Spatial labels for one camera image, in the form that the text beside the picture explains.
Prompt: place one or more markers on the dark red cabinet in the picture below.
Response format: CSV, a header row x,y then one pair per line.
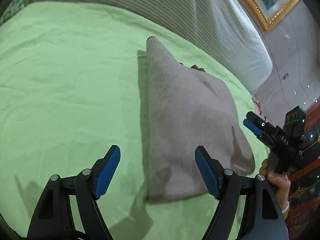
x,y
310,155

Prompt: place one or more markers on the green checkered pillow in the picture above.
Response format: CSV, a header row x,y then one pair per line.
x,y
13,7

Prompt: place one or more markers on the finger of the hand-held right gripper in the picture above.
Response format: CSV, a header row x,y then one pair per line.
x,y
251,127

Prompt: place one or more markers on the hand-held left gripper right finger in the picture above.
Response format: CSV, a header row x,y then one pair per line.
x,y
207,172

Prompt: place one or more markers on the pink cloth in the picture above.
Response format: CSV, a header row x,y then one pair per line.
x,y
257,105

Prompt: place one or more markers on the person's right hand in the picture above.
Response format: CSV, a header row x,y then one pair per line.
x,y
280,185

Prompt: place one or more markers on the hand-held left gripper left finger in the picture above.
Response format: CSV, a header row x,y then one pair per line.
x,y
107,172

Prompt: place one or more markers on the green bed sheet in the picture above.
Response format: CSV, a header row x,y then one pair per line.
x,y
62,92

